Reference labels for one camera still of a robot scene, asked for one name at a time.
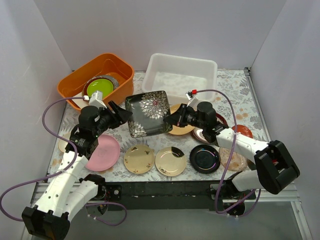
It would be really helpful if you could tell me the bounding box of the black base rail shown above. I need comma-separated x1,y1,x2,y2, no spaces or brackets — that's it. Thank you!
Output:
44,172,258,211

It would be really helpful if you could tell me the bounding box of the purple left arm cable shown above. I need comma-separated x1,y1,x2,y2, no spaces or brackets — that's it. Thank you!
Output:
0,96,128,227

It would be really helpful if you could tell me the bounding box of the cream floral plate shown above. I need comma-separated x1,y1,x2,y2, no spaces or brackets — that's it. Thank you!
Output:
123,144,155,175

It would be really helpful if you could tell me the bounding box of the black round plate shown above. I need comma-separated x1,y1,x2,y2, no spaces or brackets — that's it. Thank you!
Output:
189,144,221,174

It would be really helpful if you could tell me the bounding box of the red small bowl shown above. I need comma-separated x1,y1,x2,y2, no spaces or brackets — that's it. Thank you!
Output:
232,124,254,139

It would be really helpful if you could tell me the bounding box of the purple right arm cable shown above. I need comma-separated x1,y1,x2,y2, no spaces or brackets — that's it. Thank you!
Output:
185,88,262,218

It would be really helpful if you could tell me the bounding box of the cream plate with green patch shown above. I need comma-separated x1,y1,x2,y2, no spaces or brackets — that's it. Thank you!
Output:
155,146,187,177

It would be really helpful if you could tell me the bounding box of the white plastic bin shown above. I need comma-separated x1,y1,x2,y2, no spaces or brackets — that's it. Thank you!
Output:
141,53,218,105

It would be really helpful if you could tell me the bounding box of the floral table mat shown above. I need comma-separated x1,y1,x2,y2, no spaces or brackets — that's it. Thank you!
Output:
47,69,272,183

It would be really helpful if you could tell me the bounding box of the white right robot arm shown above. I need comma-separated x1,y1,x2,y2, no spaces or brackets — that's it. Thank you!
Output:
163,101,300,199

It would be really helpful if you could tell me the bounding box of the orange plastic bin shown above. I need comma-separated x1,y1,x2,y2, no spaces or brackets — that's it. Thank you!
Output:
57,53,135,105

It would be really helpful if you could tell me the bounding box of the small cream bowl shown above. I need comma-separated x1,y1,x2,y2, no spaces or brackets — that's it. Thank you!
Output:
58,132,71,153

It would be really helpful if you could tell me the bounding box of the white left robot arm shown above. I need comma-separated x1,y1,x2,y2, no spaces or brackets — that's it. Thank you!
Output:
21,101,132,240

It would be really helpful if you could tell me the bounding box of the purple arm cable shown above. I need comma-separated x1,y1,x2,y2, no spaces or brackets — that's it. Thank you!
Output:
185,88,262,218
0,96,128,227

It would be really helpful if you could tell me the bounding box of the yellow bear plate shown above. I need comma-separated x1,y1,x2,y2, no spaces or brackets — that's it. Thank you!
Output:
169,104,195,136

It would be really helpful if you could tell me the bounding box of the black floral rectangular plate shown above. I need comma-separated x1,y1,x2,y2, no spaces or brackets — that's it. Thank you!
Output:
125,90,173,138

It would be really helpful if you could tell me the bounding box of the pink speckled glass plate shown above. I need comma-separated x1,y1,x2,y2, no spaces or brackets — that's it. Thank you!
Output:
218,147,248,172

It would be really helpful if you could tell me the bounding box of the lime green plate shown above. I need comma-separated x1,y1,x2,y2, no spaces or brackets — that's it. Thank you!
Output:
86,78,114,98

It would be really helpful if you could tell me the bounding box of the dark red plate in bin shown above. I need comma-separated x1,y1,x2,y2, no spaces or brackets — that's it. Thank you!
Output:
82,75,120,96

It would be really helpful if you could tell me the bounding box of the red rimmed grey plate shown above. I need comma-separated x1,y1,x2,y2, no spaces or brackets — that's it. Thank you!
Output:
191,113,228,144

